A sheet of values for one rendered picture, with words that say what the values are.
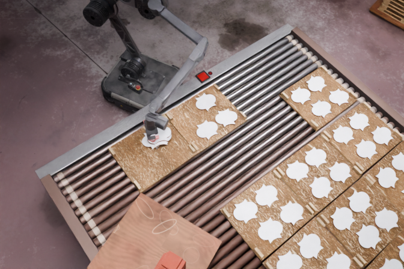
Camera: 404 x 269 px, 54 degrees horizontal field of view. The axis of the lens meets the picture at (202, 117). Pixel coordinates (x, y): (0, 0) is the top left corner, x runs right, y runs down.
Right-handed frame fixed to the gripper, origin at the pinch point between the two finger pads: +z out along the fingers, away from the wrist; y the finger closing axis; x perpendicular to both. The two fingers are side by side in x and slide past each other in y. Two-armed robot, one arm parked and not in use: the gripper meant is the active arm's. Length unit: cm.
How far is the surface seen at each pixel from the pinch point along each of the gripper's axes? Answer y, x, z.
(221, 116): 4.8, -46.4, 3.8
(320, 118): -12, -109, 5
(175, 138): -3.1, -14.0, 5.2
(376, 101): -10, -151, 3
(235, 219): -61, -34, 6
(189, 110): 14.7, -28.0, 4.8
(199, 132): -3.7, -29.5, 4.1
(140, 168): -17.6, 10.3, 5.7
